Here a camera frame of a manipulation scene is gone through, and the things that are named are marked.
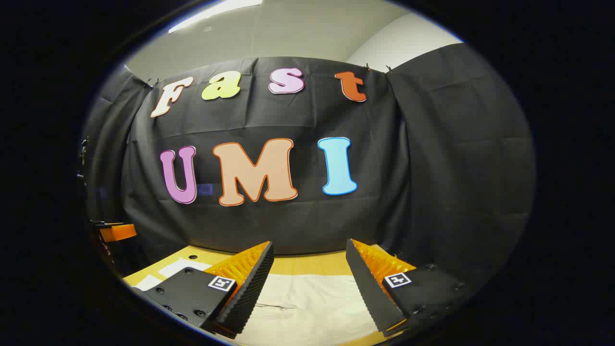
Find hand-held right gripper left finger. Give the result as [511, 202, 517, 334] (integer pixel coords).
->
[143, 241, 275, 335]

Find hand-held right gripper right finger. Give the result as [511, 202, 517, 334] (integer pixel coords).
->
[345, 239, 466, 336]

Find white jeans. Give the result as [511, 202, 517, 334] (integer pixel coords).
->
[132, 259, 385, 346]

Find black backdrop cloth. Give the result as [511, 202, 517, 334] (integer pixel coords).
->
[81, 42, 537, 289]

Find ceiling light strip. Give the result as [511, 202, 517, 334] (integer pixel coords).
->
[168, 0, 263, 34]

